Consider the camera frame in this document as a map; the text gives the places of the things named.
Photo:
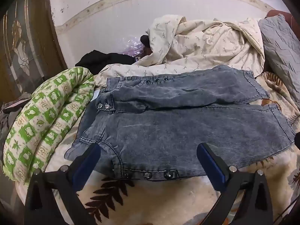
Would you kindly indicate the green and cream patterned quilt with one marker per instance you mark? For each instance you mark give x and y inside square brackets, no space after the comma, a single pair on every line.
[44,121]

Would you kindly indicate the leaf print blanket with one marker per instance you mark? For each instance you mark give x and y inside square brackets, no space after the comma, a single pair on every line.
[164,199]

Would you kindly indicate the grey-blue denim pants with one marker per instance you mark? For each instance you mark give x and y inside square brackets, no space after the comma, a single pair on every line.
[178,119]

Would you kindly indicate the cream floral duvet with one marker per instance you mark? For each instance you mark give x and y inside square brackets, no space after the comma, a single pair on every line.
[199,49]

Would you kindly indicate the clear plastic bag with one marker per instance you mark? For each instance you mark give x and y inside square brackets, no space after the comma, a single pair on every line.
[133,46]

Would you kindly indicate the wooden door with glass panel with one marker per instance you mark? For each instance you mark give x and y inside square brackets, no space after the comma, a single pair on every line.
[25,49]

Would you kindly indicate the black sock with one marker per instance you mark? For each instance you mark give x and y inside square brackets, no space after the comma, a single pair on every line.
[145,41]

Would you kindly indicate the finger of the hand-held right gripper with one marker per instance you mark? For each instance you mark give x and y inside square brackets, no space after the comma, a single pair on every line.
[297,140]

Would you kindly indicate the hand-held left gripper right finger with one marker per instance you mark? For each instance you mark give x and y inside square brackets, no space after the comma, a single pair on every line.
[212,164]

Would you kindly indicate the dark red headboard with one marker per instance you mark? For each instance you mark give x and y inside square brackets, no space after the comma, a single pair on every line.
[281,15]

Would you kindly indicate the grey quilted pillow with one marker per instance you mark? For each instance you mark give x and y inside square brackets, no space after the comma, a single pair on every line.
[282,49]

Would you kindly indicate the small white packet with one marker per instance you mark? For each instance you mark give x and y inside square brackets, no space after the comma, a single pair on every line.
[95,96]

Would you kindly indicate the black garment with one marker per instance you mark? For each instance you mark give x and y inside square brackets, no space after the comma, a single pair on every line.
[105,61]

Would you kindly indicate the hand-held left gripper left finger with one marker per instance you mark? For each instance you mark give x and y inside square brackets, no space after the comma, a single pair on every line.
[86,164]

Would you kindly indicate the grey crumpled cloth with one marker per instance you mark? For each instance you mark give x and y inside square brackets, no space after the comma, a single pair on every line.
[8,117]

